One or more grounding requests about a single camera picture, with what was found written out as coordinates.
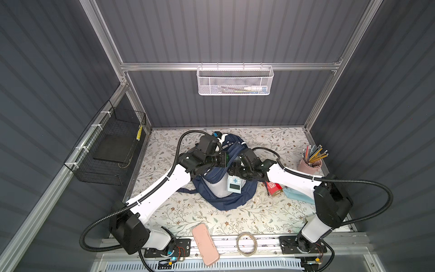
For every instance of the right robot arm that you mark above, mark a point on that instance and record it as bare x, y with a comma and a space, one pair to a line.
332, 204

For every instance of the roll of clear tape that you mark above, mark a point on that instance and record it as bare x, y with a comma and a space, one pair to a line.
246, 244

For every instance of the light blue calculator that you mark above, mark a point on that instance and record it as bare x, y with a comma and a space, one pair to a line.
234, 184

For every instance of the bundle of coloured pencils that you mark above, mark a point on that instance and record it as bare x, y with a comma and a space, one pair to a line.
312, 154

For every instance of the white wire mesh basket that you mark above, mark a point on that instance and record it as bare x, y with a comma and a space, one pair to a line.
210, 78

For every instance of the pink pencil cup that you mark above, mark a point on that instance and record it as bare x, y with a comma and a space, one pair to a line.
309, 168

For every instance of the yellow tag on basket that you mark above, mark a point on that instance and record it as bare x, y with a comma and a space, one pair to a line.
139, 133

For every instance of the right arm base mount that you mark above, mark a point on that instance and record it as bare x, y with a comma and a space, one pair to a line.
295, 244

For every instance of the pens in white basket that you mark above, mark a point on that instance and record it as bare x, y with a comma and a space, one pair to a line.
246, 89

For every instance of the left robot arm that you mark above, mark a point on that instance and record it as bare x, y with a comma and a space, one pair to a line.
130, 228

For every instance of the pink pencil case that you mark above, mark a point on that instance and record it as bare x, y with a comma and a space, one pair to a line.
205, 244

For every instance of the red card box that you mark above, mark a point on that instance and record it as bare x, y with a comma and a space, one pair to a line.
273, 189

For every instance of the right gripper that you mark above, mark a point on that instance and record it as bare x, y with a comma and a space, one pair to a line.
236, 165

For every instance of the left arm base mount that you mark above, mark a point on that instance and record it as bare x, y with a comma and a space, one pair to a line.
177, 248

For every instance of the light blue pouch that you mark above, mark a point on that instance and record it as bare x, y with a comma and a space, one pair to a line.
298, 196

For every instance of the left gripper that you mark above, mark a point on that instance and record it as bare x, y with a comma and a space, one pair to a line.
224, 156

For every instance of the navy blue student backpack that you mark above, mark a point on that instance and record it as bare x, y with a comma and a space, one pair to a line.
212, 186

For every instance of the black wire basket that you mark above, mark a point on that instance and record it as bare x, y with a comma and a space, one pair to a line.
108, 150

